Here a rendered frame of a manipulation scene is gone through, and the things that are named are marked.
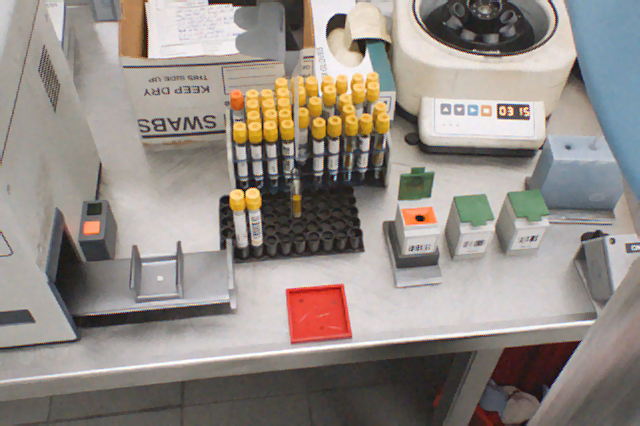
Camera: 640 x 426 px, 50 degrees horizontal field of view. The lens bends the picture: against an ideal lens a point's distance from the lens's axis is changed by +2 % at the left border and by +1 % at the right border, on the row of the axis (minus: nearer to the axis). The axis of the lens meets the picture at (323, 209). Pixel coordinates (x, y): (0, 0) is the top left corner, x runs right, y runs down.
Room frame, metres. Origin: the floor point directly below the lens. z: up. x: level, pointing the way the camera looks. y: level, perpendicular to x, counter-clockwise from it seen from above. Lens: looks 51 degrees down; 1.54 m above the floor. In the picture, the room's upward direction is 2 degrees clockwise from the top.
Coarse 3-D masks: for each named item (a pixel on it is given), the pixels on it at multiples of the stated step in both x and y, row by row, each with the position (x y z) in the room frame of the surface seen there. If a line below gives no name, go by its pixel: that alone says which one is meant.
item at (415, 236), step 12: (408, 204) 0.49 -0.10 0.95; (420, 204) 0.49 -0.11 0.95; (432, 204) 0.49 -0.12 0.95; (396, 216) 0.49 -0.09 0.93; (408, 216) 0.47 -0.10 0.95; (420, 216) 0.48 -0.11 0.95; (432, 216) 0.48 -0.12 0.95; (396, 228) 0.48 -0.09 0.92; (408, 228) 0.46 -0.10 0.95; (420, 228) 0.46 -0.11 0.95; (432, 228) 0.46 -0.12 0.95; (408, 240) 0.45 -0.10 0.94; (420, 240) 0.45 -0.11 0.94; (432, 240) 0.46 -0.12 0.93; (408, 252) 0.45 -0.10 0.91; (420, 252) 0.45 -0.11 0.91
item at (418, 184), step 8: (416, 168) 0.51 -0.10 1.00; (424, 168) 0.51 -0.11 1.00; (400, 176) 0.50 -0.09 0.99; (408, 176) 0.50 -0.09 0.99; (416, 176) 0.50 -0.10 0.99; (424, 176) 0.51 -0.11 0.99; (432, 176) 0.51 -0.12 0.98; (400, 184) 0.50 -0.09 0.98; (408, 184) 0.50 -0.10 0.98; (416, 184) 0.50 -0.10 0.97; (424, 184) 0.50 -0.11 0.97; (432, 184) 0.51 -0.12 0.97; (400, 192) 0.50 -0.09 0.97; (408, 192) 0.50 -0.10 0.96; (416, 192) 0.50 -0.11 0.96; (424, 192) 0.50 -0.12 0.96
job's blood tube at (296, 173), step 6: (294, 168) 0.52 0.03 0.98; (294, 174) 0.52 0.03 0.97; (300, 174) 0.51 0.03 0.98; (294, 180) 0.51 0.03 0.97; (300, 180) 0.51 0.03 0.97; (294, 186) 0.51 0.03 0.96; (300, 186) 0.51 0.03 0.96; (294, 192) 0.51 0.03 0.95; (300, 192) 0.51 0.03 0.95; (294, 198) 0.51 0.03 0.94; (300, 198) 0.51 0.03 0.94; (294, 204) 0.51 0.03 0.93; (300, 204) 0.51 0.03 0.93; (294, 210) 0.51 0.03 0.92; (300, 210) 0.51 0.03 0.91; (294, 216) 0.51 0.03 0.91; (300, 216) 0.51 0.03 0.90
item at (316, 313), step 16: (288, 288) 0.42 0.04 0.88; (304, 288) 0.42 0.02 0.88; (320, 288) 0.42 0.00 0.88; (336, 288) 0.42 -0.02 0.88; (288, 304) 0.40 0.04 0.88; (304, 304) 0.40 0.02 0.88; (320, 304) 0.40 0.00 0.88; (336, 304) 0.40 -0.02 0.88; (304, 320) 0.38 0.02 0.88; (320, 320) 0.38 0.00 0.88; (336, 320) 0.38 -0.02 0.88; (304, 336) 0.36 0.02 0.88; (320, 336) 0.36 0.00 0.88; (336, 336) 0.36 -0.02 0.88
